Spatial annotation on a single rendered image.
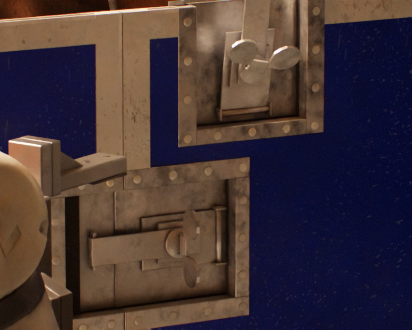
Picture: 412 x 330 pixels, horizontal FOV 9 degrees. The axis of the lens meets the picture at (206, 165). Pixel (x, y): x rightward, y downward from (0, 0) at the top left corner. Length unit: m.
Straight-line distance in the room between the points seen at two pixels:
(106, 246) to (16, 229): 0.49
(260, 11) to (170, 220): 0.18
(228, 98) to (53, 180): 0.25
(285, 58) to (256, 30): 0.03
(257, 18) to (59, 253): 0.24
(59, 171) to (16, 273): 0.32
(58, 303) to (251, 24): 0.37
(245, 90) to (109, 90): 0.12
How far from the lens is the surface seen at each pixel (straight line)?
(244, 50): 2.07
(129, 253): 2.08
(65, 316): 1.81
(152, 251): 2.09
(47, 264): 1.89
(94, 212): 2.07
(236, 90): 2.10
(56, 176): 1.90
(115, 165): 1.96
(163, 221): 2.10
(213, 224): 2.12
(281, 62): 2.09
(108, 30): 2.03
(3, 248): 1.58
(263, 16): 2.08
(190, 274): 2.08
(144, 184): 2.07
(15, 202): 1.58
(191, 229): 2.07
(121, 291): 2.10
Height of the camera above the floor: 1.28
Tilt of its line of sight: 12 degrees down
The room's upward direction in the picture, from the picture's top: straight up
